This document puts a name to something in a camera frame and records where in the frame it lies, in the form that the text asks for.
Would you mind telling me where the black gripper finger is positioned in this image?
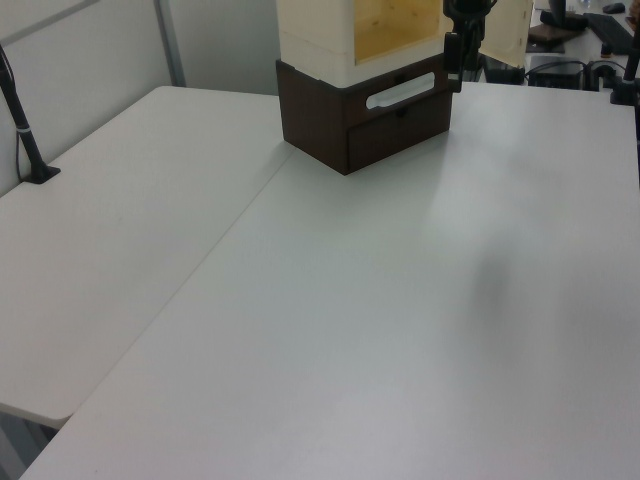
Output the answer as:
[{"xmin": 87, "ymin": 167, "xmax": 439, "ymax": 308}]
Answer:
[
  {"xmin": 466, "ymin": 27, "xmax": 486, "ymax": 81},
  {"xmin": 443, "ymin": 31, "xmax": 464, "ymax": 95}
]

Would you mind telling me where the black camera stand pole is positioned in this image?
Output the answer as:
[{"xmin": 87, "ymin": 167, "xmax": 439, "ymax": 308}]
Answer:
[{"xmin": 0, "ymin": 43, "xmax": 62, "ymax": 187}]

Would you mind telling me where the grey metal partition post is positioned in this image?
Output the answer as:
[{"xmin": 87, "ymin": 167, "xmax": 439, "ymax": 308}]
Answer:
[{"xmin": 153, "ymin": 0, "xmax": 188, "ymax": 89}]

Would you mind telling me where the black monitor base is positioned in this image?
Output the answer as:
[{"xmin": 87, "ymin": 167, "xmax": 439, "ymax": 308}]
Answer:
[{"xmin": 538, "ymin": 0, "xmax": 592, "ymax": 32}]

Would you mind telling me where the brown wooden board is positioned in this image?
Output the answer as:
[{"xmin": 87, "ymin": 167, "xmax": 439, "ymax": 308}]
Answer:
[{"xmin": 528, "ymin": 23, "xmax": 569, "ymax": 50}]

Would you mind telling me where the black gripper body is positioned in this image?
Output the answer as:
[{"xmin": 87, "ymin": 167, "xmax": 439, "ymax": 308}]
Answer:
[{"xmin": 442, "ymin": 0, "xmax": 500, "ymax": 32}]

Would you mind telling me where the dark brown drawer box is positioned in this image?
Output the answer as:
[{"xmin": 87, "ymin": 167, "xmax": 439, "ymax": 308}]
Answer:
[{"xmin": 275, "ymin": 49, "xmax": 464, "ymax": 178}]

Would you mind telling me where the black keyboard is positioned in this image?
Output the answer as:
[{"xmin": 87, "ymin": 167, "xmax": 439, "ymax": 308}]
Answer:
[{"xmin": 582, "ymin": 11, "xmax": 637, "ymax": 55}]

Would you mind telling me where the dark brown plain drawer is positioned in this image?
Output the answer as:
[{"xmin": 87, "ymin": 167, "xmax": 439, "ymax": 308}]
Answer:
[{"xmin": 346, "ymin": 90, "xmax": 454, "ymax": 174}]

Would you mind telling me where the black clamp stand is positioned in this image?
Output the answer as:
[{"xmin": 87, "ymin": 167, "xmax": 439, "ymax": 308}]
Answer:
[{"xmin": 607, "ymin": 37, "xmax": 640, "ymax": 107}]

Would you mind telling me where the black computer box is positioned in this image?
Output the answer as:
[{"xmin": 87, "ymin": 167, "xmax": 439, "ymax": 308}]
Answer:
[{"xmin": 523, "ymin": 53, "xmax": 587, "ymax": 90}]

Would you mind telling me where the cream plastic cabinet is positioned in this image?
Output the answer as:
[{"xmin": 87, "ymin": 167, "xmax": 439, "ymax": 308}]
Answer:
[{"xmin": 276, "ymin": 0, "xmax": 452, "ymax": 94}]

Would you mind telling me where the cream cabinet door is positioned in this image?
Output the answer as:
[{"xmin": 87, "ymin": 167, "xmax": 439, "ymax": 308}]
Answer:
[{"xmin": 478, "ymin": 0, "xmax": 535, "ymax": 70}]

